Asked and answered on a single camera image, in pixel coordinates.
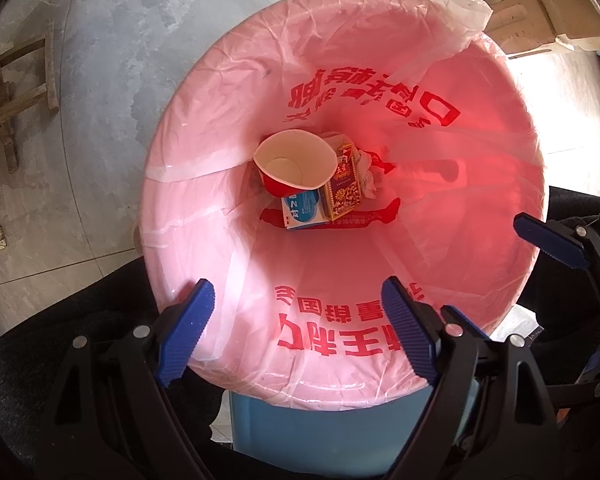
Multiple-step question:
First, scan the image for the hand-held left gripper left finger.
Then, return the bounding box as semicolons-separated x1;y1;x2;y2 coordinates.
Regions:
40;278;216;480

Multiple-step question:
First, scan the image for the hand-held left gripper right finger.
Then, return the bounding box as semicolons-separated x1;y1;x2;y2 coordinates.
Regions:
381;276;563;480

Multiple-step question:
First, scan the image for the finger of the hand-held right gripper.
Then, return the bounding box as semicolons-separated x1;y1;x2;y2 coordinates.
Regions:
514;211;600;331
545;347;600;411

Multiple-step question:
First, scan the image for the white tissue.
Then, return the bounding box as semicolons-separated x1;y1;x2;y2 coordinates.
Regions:
355;149;381;198

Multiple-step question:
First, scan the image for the light blue cardboard box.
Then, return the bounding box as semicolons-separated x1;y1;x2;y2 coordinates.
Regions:
281;190;329;231

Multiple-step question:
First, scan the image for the trash bin with pink bag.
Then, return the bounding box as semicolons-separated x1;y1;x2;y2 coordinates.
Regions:
139;0;551;466

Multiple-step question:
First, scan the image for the red paper cup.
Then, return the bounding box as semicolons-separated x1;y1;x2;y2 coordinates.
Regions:
252;129;338;198

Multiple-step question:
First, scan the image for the person's right leg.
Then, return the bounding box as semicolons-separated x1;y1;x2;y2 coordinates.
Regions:
525;185;600;480

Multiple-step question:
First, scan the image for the wooden stool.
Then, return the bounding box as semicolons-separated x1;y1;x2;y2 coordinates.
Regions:
0;22;61;173

